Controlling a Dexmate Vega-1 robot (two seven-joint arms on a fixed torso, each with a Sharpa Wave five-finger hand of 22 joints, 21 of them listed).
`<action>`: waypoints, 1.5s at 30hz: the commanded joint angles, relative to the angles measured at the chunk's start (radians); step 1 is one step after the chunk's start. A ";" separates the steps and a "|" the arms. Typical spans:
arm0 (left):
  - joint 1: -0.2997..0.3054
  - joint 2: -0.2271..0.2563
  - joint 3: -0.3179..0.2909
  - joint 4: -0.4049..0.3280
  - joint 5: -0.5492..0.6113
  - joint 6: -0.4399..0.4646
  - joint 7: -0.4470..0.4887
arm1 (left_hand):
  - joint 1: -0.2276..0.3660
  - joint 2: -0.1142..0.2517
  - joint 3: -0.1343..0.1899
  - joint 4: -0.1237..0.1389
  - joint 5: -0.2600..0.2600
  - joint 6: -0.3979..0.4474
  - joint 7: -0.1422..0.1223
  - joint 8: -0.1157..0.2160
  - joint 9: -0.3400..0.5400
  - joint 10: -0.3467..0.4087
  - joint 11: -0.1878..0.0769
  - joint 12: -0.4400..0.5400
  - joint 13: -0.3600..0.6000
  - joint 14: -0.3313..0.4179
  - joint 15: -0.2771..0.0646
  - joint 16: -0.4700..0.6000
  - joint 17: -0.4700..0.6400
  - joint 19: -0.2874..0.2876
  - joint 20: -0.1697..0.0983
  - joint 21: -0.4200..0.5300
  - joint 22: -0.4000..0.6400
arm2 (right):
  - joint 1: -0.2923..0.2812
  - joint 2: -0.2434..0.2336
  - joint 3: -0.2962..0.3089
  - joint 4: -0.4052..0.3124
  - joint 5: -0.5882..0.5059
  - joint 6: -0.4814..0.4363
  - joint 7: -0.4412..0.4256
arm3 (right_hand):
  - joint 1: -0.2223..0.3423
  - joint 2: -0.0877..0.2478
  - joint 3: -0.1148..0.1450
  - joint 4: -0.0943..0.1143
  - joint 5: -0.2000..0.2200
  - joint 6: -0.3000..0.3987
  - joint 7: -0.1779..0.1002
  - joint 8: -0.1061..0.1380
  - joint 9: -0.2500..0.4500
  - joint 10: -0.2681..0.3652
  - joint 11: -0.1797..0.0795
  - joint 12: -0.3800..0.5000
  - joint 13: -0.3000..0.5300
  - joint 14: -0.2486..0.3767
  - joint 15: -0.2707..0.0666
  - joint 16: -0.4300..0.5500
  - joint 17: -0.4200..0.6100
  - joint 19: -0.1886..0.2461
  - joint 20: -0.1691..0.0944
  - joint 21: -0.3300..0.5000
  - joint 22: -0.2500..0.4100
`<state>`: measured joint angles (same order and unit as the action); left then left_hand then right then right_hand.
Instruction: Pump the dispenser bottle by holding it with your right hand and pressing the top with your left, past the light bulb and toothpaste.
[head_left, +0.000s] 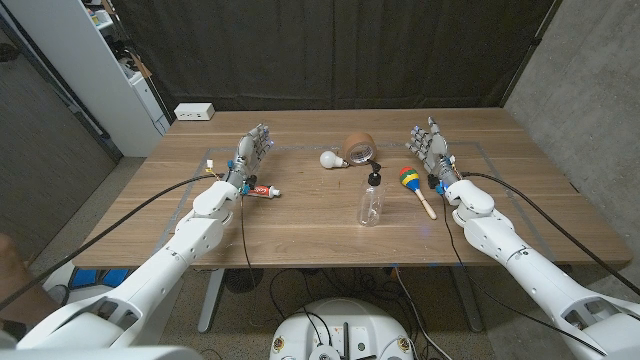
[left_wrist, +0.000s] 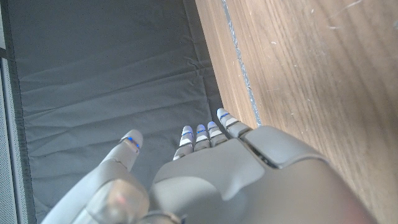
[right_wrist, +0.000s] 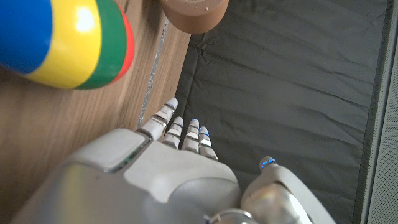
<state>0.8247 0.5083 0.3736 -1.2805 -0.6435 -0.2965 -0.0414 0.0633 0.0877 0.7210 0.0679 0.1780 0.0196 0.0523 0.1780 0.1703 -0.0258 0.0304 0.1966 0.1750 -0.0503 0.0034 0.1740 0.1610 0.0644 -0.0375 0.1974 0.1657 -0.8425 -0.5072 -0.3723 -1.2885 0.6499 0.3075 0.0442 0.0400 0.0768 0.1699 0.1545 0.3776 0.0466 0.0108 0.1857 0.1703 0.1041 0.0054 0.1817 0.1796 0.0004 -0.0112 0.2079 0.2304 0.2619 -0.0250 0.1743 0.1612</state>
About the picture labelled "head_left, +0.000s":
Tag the clear dispenser bottle black pump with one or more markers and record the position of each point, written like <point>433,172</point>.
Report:
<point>371,205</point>

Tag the black backdrop pole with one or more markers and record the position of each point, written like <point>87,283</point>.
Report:
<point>530,50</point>

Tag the brown packing tape roll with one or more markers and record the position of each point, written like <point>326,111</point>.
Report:
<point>356,142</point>

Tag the colourful wooden maraca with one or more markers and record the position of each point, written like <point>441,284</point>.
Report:
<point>410,177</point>

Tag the white power strip box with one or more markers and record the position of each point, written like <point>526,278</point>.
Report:
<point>194,111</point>

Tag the person's bare leg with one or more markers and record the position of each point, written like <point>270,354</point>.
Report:
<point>20,280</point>

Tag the white storage cabinet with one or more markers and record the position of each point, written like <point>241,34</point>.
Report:
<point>85,65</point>

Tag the white light bulb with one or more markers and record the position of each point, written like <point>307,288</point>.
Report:
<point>328,159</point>

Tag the white table leg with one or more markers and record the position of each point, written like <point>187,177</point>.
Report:
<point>470,305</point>
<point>211,300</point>

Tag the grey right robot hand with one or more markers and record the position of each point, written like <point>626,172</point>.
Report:
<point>435,150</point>

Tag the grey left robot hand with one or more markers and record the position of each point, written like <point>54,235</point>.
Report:
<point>245,155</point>

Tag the white robot torso base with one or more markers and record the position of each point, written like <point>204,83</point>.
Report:
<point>345,320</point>

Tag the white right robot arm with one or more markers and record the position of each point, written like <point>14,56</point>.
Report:
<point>530,275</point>

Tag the light wooden table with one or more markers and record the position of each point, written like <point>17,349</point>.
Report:
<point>310,147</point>

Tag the red teal toothpaste tube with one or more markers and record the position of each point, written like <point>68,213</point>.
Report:
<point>265,191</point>

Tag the black round floor object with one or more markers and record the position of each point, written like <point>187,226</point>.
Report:
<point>243,280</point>

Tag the white blue mobile base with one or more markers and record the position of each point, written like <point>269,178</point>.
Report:
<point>100,277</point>

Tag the dark fabric curtain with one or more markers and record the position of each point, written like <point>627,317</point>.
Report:
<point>325,50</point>

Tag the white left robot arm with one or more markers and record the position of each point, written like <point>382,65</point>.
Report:
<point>150,280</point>

